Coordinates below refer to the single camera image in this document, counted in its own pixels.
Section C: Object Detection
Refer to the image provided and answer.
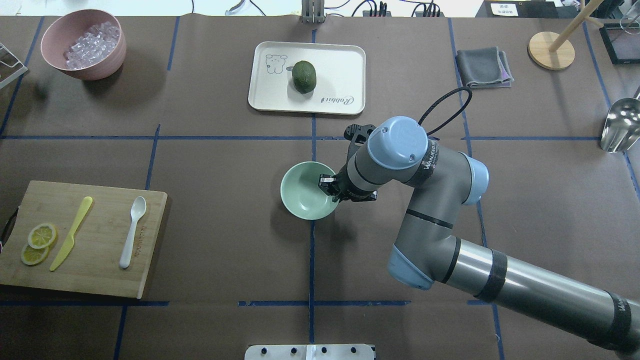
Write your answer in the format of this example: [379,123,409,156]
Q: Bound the clear ice cubes pile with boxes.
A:
[63,22,121,70]

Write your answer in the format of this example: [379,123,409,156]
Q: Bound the round wooden stand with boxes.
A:
[527,0,604,71]

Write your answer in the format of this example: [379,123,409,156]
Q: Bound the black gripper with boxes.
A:
[318,123,377,203]

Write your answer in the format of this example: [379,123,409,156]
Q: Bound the black framed tray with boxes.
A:
[599,22,640,65]

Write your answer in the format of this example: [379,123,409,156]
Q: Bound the bamboo cutting board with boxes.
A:
[0,180,169,299]

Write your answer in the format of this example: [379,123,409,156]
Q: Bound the green avocado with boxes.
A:
[291,60,317,94]

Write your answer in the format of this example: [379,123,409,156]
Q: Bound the black braided cable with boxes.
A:
[417,87,474,127]

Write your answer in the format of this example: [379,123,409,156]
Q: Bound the grey folded cloth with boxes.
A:
[455,47,515,89]

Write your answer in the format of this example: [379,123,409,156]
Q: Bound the lemon slice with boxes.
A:
[27,223,58,249]
[20,243,50,266]

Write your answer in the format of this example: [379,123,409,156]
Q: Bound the steel scoop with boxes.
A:
[599,89,640,153]

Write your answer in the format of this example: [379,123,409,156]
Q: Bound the mint green bowl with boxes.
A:
[279,161,338,220]

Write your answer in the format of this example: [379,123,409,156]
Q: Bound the yellow plastic knife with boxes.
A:
[49,196,94,272]

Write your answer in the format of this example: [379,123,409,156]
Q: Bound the pink bowl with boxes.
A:
[39,9,127,81]

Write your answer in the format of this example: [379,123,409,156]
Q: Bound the white plastic spoon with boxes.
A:
[118,196,147,269]

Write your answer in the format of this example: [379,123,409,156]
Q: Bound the lower lemon slice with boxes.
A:
[20,243,50,266]

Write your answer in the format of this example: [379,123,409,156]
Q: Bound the grey metal post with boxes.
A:
[301,0,327,24]

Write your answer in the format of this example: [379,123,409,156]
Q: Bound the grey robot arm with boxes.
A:
[318,116,640,360]

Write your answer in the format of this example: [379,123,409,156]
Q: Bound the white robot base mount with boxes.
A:
[244,343,377,360]

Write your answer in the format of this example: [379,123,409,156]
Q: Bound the black power strip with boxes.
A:
[355,0,445,18]

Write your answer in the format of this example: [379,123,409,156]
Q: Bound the upper lemon slice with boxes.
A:
[27,223,58,249]

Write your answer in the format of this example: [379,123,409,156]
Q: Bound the clear rack at left edge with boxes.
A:
[0,43,28,89]

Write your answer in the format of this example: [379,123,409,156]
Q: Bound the cream rabbit tray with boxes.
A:
[247,41,366,116]

